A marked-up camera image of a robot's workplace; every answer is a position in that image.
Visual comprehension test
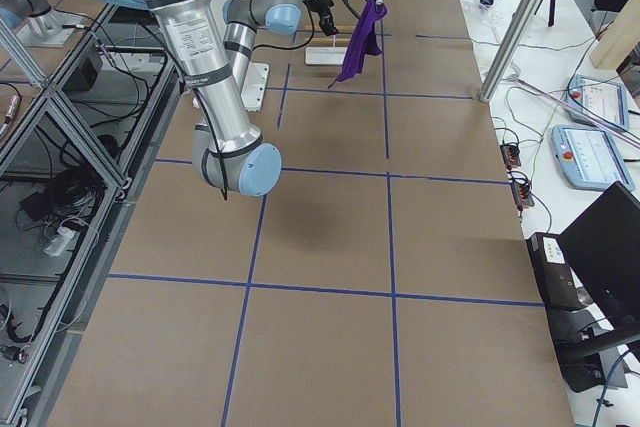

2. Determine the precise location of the purple microfiber towel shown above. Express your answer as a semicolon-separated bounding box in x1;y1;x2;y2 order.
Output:
329;0;387;88

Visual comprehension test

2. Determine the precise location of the aluminium frame post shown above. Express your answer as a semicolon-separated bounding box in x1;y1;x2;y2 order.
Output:
479;0;541;103

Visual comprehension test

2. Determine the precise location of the teach pendant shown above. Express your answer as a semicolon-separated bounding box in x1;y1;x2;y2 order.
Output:
567;74;630;131
551;125;635;191

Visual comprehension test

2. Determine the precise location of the black monitor on stand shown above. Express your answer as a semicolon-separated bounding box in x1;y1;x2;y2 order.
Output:
547;181;639;392

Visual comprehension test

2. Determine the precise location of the black box device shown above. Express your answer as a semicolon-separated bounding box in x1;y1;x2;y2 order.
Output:
526;232;592;312

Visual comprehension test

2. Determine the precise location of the white rack base tray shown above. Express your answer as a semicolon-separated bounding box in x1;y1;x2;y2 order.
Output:
305;47;347;66

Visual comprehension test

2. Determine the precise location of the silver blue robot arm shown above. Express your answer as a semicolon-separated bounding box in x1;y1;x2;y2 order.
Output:
101;0;387;197
223;0;346;88

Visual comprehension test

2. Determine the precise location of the left wooden rack rod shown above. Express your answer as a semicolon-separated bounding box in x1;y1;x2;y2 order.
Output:
313;36;351;45

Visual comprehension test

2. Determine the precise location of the wooden board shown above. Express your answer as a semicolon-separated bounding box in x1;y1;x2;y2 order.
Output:
589;0;640;70

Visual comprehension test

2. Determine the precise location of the wooden rack rod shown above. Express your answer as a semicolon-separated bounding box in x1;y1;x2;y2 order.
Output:
313;36;351;45
301;25;355;33

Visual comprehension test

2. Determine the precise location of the right wooden rack rod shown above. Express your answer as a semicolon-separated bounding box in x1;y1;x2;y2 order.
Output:
301;25;355;33

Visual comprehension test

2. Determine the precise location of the aluminium frame side cabinet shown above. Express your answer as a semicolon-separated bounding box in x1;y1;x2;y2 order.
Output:
1;7;179;426

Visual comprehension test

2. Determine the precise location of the upper teach pendant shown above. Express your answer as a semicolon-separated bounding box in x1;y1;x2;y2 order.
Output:
567;74;630;131

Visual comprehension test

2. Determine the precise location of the lower teach pendant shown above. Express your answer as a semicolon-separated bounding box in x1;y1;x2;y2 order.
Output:
551;125;635;191

